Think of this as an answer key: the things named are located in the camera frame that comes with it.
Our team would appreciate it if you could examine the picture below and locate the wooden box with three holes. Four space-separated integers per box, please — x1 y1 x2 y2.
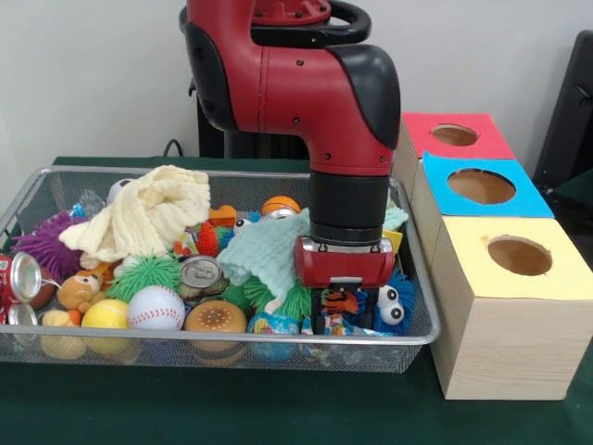
392 111 593 401

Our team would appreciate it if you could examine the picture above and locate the light blue cloth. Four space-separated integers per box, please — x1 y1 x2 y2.
216 208 410 298

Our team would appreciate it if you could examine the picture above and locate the cream yellow cloth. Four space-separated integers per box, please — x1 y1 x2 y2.
58 164 212 270

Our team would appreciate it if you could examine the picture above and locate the purple spiky ball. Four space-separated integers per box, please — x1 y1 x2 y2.
11 210 89 282

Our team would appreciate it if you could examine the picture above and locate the dark green tablecloth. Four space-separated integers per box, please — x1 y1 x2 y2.
0 156 593 445
553 169 593 210

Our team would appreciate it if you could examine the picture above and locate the crushed can with silver top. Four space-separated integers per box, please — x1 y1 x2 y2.
178 254 228 300

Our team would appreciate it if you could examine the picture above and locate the green spiky ball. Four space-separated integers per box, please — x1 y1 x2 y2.
106 253 184 303

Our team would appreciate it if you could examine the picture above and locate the shallow clear mesh bin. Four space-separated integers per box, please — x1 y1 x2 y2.
0 165 441 375

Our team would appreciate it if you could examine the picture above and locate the blue fuzzy googly-eyed toy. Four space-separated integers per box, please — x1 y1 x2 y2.
372 268 416 336

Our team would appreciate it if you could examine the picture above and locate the yellow tennis ball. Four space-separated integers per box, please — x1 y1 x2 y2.
82 299 130 330

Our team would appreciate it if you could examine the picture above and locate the crushed red soda can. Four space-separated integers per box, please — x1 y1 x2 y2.
0 251 44 307

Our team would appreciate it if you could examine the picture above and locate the black flat panel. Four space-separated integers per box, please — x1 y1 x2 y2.
532 30 593 186

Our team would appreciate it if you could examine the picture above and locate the toy burger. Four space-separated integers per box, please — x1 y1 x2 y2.
184 299 248 333

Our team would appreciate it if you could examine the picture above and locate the white baseball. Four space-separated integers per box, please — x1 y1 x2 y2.
127 285 187 330

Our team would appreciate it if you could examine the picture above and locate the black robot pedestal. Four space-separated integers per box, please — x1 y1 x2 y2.
187 0 372 161

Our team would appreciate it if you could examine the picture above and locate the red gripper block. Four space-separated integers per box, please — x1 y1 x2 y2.
294 235 397 336

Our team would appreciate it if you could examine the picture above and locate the orange tiger plush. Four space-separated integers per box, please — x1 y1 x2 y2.
322 286 361 317

